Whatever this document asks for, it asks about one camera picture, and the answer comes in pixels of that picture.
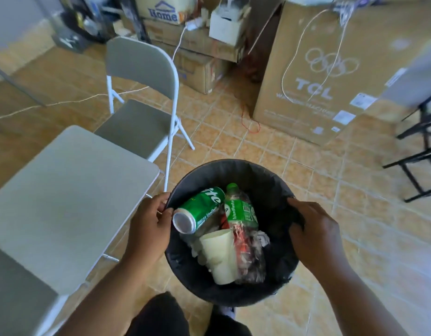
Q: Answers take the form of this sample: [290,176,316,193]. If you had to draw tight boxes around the person's left hand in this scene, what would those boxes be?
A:
[125,192,174,268]

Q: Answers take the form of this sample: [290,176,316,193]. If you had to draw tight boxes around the person's right hand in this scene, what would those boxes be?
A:
[287,197,347,274]

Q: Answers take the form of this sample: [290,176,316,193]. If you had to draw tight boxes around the black trash bag liner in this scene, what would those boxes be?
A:
[165,160,303,305]

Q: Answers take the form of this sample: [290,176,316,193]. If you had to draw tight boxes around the black round trash bin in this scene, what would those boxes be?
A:
[165,159,304,308]

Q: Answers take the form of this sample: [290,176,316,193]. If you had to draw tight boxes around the person's left forearm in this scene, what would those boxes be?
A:
[55,253,158,336]

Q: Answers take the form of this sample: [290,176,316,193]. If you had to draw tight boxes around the person's right forearm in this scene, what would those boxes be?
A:
[309,259,409,336]

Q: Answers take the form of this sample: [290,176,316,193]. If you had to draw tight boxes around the green soda can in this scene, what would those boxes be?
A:
[172,187,226,235]

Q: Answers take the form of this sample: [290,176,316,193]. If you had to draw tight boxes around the crumpled clear plastic wrapper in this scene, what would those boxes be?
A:
[233,224,270,284]

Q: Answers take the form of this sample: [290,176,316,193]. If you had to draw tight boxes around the green label plastic bottle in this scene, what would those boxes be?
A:
[224,183,259,231]

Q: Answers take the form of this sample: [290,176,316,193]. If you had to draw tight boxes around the cream paper cup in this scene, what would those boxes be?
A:
[199,229,238,285]

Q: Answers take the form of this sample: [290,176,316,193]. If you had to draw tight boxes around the grey folding chair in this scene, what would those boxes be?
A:
[0,125,165,336]
[94,36,196,193]

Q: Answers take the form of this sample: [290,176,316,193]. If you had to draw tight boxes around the person's black trousers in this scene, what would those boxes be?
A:
[126,292,253,336]

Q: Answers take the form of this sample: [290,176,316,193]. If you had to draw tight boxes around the flat brown cardboard box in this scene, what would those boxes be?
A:
[143,18,245,63]

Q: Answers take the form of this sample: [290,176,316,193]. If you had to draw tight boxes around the white power adapter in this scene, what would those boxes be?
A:
[184,17,204,32]

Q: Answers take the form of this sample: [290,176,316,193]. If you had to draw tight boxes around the small white open box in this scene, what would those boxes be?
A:
[209,3,252,46]

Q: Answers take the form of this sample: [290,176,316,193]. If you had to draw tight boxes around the black bag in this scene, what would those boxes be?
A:
[52,26,91,54]

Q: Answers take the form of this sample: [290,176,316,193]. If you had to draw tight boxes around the large printed cardboard box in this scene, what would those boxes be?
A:
[252,0,426,147]

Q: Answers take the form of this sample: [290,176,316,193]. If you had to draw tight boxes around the grey table top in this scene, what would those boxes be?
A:
[381,38,431,109]

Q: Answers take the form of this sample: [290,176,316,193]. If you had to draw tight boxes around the blue print cardboard box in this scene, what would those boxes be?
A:
[134,0,199,25]

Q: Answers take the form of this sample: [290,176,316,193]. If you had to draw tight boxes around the black folding table frame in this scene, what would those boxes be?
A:
[382,90,431,203]

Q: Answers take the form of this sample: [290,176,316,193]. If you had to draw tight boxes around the long white floor cable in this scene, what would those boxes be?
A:
[0,86,150,121]

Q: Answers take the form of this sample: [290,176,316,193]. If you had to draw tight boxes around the thin white cable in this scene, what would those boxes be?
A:
[281,6,353,104]

